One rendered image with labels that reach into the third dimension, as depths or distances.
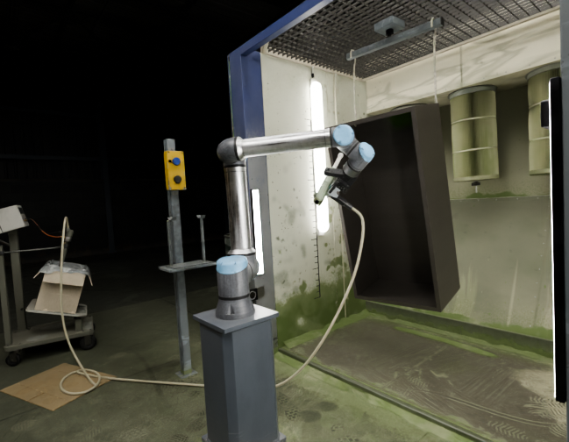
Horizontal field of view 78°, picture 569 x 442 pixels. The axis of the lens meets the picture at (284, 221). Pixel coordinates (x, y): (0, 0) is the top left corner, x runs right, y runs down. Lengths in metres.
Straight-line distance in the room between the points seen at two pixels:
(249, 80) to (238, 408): 2.09
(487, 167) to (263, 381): 2.33
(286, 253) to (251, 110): 1.11
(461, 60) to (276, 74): 1.44
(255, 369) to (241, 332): 0.20
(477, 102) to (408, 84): 0.60
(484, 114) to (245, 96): 1.85
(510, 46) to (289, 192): 1.87
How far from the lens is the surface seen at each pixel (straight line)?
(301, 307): 2.96
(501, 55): 3.18
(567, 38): 1.18
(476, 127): 3.23
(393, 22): 2.60
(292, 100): 2.97
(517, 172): 3.47
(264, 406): 1.87
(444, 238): 2.34
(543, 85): 3.10
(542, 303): 3.06
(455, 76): 3.28
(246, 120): 2.64
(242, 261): 1.68
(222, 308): 1.71
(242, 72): 2.73
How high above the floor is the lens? 1.17
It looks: 3 degrees down
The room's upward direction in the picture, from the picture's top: 3 degrees counter-clockwise
